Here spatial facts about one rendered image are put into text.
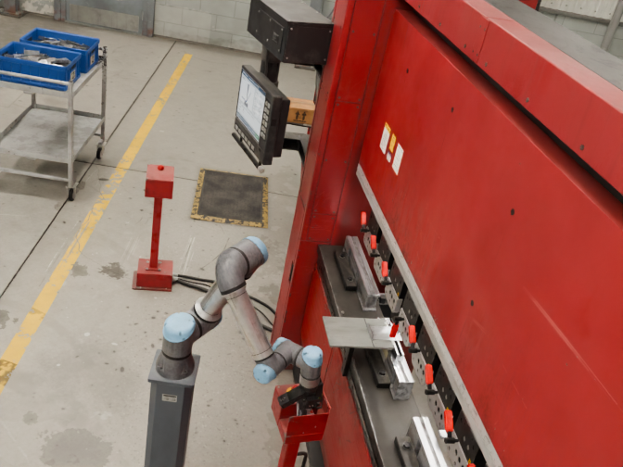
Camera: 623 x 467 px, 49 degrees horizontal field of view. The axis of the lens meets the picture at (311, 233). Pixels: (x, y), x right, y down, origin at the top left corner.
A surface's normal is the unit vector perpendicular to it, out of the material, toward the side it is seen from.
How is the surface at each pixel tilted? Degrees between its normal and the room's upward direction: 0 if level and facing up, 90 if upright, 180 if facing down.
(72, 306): 0
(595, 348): 90
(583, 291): 90
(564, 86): 90
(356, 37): 90
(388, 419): 0
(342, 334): 0
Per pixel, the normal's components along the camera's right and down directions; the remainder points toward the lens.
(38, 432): 0.18, -0.85
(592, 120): -0.97, -0.07
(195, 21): 0.00, 0.51
